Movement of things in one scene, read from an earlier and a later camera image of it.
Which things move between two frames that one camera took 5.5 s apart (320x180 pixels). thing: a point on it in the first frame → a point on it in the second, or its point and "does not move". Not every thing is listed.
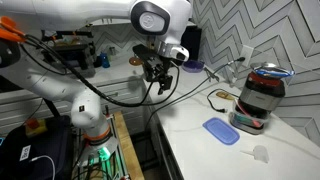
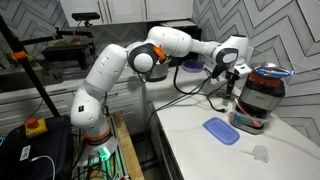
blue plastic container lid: [221, 131] does not move
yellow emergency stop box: [35, 126] does not move
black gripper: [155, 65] → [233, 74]
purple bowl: [193, 65] does not move
